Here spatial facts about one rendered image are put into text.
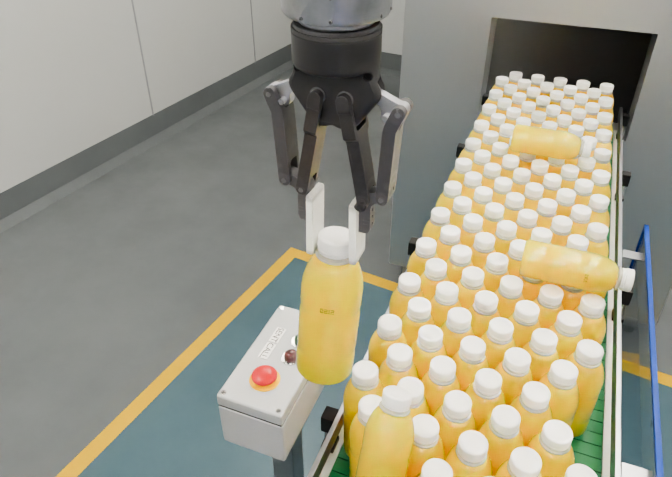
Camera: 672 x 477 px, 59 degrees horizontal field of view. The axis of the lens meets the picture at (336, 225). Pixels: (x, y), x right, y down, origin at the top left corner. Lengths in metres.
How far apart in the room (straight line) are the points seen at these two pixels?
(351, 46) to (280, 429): 0.55
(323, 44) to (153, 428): 1.93
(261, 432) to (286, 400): 0.06
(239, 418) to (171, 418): 1.42
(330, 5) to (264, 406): 0.56
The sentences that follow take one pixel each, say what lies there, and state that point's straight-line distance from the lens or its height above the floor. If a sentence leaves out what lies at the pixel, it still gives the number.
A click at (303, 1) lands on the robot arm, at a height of 1.64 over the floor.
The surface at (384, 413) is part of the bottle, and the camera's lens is 0.82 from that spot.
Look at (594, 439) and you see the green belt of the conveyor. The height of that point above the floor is 0.90.
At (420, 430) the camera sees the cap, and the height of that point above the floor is 1.08.
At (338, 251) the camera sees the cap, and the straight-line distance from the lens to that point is 0.60.
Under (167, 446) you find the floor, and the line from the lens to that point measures 2.23.
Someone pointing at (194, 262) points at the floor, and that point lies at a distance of 2.94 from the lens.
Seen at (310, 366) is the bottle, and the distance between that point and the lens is 0.68.
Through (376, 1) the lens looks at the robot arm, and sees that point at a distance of 0.48.
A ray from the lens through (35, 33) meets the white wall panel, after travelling 3.51.
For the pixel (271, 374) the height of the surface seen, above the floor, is 1.11.
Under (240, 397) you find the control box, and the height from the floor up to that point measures 1.10.
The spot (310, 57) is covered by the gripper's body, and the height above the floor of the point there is 1.60.
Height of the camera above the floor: 1.76
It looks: 34 degrees down
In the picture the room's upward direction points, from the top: straight up
